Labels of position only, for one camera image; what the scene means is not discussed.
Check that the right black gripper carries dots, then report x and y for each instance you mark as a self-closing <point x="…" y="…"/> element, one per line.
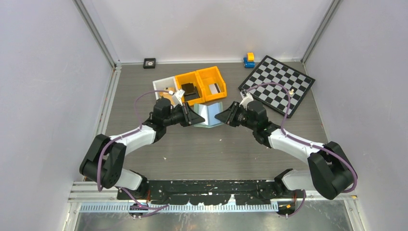
<point x="228" y="116"/>

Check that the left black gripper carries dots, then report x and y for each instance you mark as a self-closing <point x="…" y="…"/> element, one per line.
<point x="190" y="117"/>

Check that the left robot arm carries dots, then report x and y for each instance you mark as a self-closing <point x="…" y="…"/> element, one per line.
<point x="104" y="160"/>

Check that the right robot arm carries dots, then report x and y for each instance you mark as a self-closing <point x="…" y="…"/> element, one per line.
<point x="329" y="171"/>

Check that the white card with stripe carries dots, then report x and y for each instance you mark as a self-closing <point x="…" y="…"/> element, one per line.
<point x="214" y="88"/>

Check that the brown cards in white bin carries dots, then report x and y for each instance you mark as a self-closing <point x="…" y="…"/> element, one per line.
<point x="167" y="89"/>

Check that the black wallet in bin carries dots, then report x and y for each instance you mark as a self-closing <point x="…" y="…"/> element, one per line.
<point x="191" y="92"/>

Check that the right orange storage bin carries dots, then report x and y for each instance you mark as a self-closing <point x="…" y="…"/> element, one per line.
<point x="212" y="75"/>

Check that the white storage bin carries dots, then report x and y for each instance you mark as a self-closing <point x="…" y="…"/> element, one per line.
<point x="160" y="85"/>

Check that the small black square box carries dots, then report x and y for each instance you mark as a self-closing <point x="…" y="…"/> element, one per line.
<point x="149" y="63"/>

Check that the black white chessboard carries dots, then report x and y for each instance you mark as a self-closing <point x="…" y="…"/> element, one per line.
<point x="277" y="96"/>

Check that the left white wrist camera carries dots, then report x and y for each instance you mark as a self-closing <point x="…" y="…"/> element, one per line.
<point x="176" y="97"/>

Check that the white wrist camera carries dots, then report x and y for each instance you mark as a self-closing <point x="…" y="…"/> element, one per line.
<point x="246" y="98"/>
<point x="176" y="97"/>

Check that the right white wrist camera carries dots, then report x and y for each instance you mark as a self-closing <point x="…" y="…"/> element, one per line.
<point x="246" y="98"/>

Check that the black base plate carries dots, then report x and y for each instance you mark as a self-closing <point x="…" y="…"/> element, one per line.
<point x="209" y="192"/>

